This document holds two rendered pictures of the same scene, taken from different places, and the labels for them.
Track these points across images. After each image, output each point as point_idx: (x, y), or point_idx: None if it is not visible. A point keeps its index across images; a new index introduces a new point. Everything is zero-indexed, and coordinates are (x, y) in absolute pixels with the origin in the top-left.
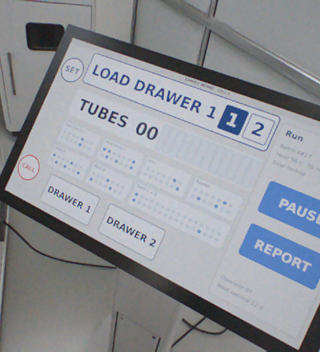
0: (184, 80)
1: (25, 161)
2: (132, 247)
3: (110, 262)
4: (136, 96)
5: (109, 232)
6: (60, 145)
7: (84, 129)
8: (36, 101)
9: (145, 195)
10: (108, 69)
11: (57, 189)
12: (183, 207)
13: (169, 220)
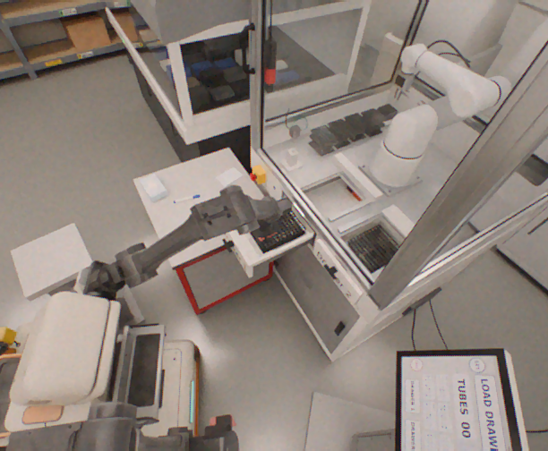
0: (508, 446)
1: (418, 361)
2: (406, 442)
3: (395, 431)
4: (482, 415)
5: (407, 426)
6: (434, 378)
7: (449, 388)
8: (449, 351)
9: (432, 441)
10: (488, 388)
11: (414, 386)
12: None
13: None
